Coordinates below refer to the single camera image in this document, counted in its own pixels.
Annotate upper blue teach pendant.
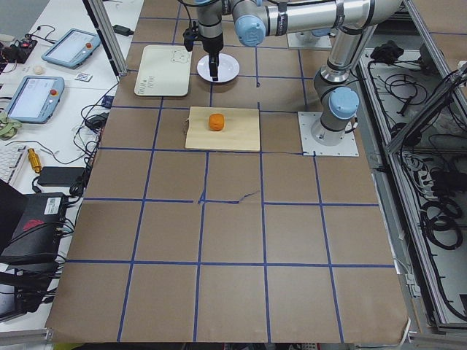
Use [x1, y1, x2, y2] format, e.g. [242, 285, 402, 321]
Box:
[42, 28, 101, 69]

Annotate blue teach pendant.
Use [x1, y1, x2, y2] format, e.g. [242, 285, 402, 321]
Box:
[6, 76, 65, 124]
[42, 28, 101, 69]

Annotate black computer box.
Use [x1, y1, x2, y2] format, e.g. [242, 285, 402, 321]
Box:
[1, 192, 68, 266]

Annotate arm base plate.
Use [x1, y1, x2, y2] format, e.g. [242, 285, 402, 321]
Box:
[287, 31, 331, 51]
[298, 112, 359, 158]

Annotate orange fruit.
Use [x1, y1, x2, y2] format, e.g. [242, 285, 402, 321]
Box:
[208, 113, 225, 131]

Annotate lower blue teach pendant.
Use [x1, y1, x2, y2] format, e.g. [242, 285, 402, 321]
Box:
[6, 76, 65, 124]

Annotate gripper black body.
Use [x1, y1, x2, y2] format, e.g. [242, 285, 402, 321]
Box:
[202, 36, 223, 55]

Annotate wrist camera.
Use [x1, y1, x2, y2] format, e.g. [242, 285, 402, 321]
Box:
[183, 20, 198, 52]

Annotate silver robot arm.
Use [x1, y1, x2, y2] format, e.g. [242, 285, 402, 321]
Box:
[181, 1, 401, 146]

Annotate gold metal cylinder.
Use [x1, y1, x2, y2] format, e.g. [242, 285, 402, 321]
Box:
[28, 148, 42, 174]

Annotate white ribbed plate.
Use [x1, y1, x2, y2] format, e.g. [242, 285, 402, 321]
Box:
[196, 53, 240, 83]

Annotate cream bear tray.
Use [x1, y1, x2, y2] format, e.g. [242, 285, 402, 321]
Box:
[134, 45, 192, 97]

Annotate aluminium frame post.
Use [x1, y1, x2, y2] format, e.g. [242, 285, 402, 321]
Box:
[82, 0, 128, 77]

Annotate white keyboard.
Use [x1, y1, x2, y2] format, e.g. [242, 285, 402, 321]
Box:
[1, 145, 28, 184]

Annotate black power brick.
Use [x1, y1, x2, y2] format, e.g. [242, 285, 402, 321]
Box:
[37, 166, 85, 187]

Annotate bamboo cutting board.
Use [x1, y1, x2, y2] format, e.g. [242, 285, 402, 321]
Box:
[185, 106, 260, 152]

